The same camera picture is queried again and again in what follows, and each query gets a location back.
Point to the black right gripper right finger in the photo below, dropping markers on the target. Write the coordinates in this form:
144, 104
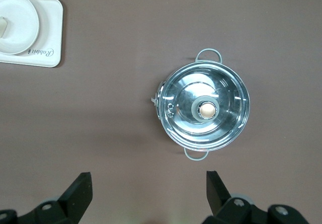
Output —
226, 209

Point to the steel electric cooking pot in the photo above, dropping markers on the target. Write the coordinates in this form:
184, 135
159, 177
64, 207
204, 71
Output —
158, 95

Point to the cream rabbit print tray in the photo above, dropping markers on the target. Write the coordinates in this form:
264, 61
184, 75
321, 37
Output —
50, 32

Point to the glass pot lid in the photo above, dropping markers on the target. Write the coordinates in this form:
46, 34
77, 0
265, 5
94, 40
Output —
221, 93

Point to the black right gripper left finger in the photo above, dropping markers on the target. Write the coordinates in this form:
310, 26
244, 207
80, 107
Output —
68, 204

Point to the brown table cover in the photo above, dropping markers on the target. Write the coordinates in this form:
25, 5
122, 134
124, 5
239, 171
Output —
113, 95

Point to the white round bowl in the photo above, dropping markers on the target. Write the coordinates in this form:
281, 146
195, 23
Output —
20, 25

